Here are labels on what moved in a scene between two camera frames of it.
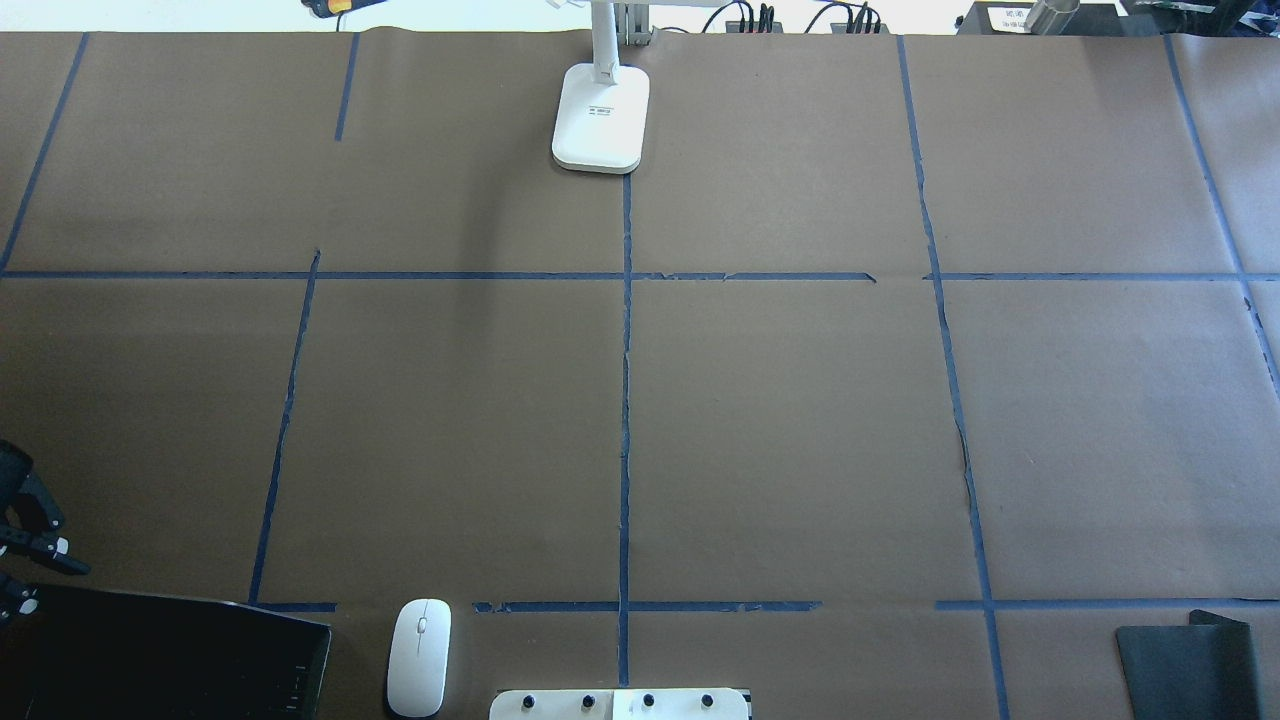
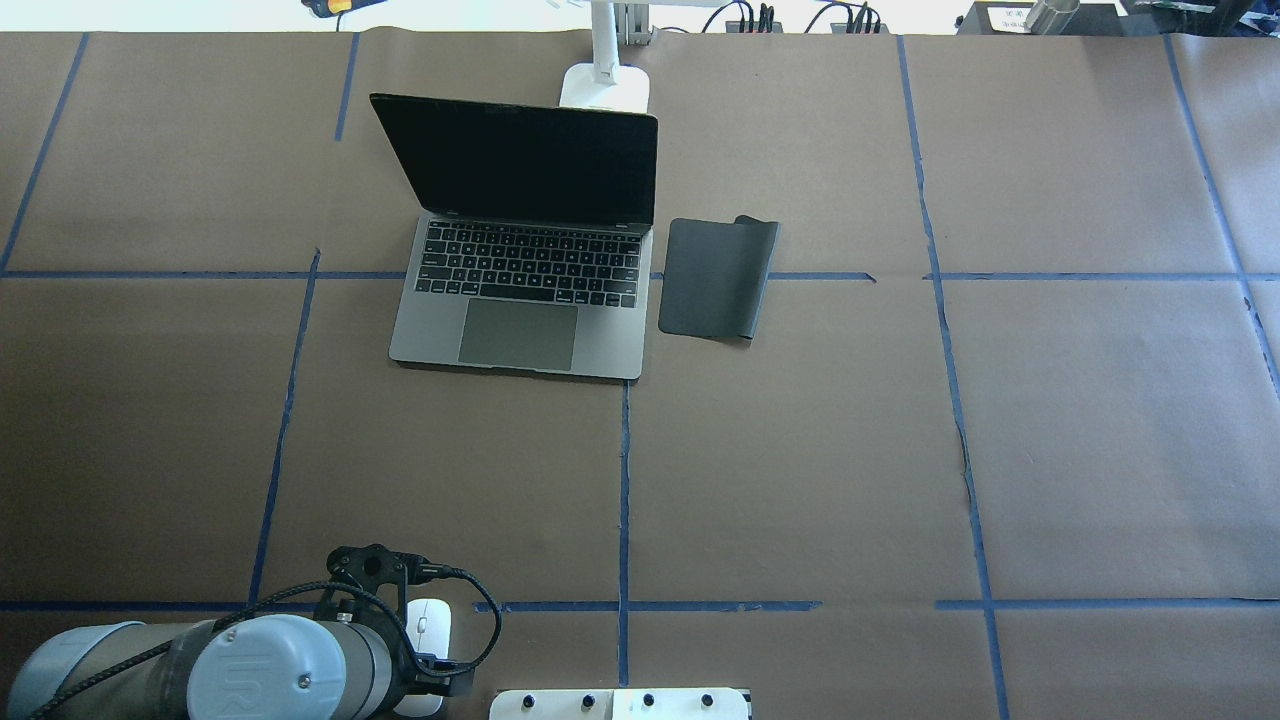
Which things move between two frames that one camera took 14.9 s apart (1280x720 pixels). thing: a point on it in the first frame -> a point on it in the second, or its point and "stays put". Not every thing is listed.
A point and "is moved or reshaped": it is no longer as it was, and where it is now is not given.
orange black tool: x=334 y=8 stays put
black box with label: x=1009 y=18 stays put
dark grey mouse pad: x=1200 y=671 -> x=715 y=274
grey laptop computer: x=91 y=654 is moved or reshaped
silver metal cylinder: x=1051 y=17 stays put
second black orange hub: x=859 y=28 stays put
